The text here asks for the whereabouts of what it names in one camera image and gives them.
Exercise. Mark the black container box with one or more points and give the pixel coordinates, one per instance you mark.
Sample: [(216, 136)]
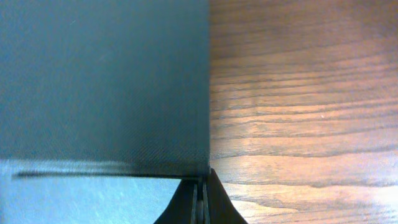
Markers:
[(105, 87)]

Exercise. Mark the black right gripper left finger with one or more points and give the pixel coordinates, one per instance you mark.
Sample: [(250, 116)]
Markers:
[(182, 209)]

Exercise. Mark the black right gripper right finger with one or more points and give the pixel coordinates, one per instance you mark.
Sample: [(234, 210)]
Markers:
[(220, 208)]

